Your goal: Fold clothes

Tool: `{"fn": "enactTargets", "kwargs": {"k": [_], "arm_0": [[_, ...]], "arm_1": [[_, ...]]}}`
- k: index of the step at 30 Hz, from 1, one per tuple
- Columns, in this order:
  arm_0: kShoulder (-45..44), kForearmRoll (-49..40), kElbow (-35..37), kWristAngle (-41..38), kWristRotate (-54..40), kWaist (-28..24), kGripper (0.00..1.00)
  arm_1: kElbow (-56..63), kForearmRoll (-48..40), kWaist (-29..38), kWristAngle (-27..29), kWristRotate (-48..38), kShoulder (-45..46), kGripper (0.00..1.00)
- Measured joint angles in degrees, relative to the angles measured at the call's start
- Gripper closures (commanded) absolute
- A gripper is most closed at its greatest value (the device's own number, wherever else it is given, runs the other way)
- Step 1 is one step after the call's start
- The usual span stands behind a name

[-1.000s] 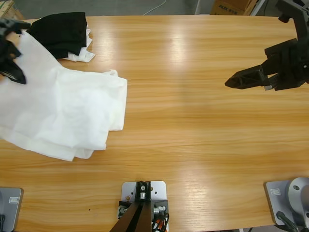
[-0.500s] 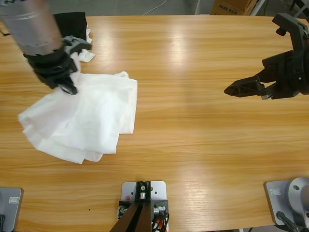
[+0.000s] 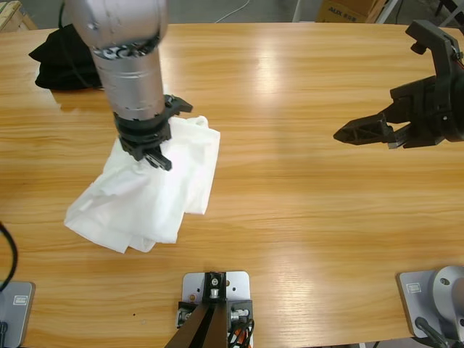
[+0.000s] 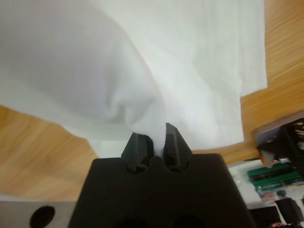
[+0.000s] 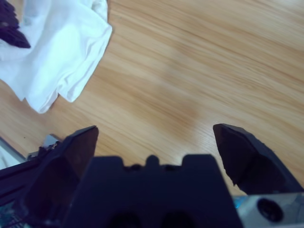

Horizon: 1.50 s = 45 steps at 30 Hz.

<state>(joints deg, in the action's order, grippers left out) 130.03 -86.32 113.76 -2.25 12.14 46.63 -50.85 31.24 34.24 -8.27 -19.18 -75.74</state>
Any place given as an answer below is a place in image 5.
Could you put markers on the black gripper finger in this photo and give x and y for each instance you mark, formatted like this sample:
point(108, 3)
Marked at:
point(14, 35)
point(59, 171)
point(256, 166)

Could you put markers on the white T-shirt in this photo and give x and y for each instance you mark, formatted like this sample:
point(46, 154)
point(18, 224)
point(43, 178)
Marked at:
point(59, 52)

